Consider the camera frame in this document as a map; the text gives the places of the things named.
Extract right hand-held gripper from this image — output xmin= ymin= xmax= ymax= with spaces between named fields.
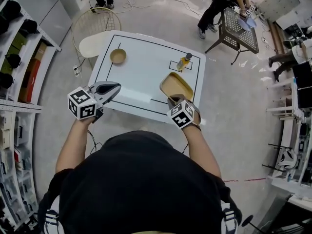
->
xmin=166 ymin=97 xmax=202 ymax=130

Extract white shoulder strap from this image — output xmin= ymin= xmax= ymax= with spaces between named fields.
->
xmin=38 ymin=210 xmax=60 ymax=234
xmin=220 ymin=202 xmax=238 ymax=234

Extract red flat box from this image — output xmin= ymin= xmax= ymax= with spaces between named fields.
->
xmin=18 ymin=58 xmax=41 ymax=104

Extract yellow rectangular tray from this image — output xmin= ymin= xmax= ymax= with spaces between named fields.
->
xmin=159 ymin=72 xmax=195 ymax=102

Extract person's black shirt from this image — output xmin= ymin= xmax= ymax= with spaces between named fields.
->
xmin=38 ymin=130 xmax=243 ymax=234

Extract white shelving unit with bins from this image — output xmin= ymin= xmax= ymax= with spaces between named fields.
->
xmin=0 ymin=98 xmax=43 ymax=231

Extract dark metal mesh table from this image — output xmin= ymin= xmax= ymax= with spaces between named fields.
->
xmin=204 ymin=6 xmax=260 ymax=65

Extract stack of clear storage bins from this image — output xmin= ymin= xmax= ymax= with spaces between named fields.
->
xmin=0 ymin=111 xmax=39 ymax=229

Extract olive green paper bags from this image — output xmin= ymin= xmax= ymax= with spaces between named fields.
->
xmin=8 ymin=32 xmax=28 ymax=58

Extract black and white ball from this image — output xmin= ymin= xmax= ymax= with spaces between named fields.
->
xmin=277 ymin=147 xmax=298 ymax=172

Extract wire chair with cream seat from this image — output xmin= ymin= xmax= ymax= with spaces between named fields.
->
xmin=71 ymin=6 xmax=122 ymax=67

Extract white shelving unit with boxes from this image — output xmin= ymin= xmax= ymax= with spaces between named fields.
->
xmin=0 ymin=0 xmax=62 ymax=107

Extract brown cardboard box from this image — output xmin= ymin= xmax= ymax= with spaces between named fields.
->
xmin=31 ymin=41 xmax=48 ymax=60

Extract person's right forearm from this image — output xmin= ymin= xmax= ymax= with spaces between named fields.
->
xmin=181 ymin=123 xmax=222 ymax=177

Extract person's left forearm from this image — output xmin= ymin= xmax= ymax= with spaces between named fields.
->
xmin=55 ymin=116 xmax=98 ymax=174

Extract right white shoulder strap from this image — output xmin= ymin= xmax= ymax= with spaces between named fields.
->
xmin=220 ymin=202 xmax=238 ymax=234

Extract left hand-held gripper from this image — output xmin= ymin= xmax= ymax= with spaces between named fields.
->
xmin=67 ymin=81 xmax=122 ymax=124

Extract black monitor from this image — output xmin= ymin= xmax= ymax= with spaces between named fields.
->
xmin=292 ymin=61 xmax=312 ymax=89
xmin=296 ymin=86 xmax=312 ymax=109

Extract wooden bowl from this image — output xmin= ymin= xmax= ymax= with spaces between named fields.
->
xmin=109 ymin=48 xmax=127 ymax=64

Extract white table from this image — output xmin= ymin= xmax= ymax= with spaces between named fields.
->
xmin=87 ymin=29 xmax=207 ymax=124

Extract left white shoulder strap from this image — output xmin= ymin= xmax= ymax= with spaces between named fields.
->
xmin=38 ymin=210 xmax=60 ymax=234

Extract blue plate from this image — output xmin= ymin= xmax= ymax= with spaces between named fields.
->
xmin=237 ymin=16 xmax=257 ymax=32

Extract yellow bottle with grey cap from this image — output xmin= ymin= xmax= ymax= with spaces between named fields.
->
xmin=176 ymin=53 xmax=193 ymax=72

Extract white wooden rack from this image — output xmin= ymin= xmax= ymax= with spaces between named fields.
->
xmin=265 ymin=77 xmax=312 ymax=199

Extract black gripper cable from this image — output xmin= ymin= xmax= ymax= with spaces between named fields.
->
xmin=86 ymin=129 xmax=103 ymax=156

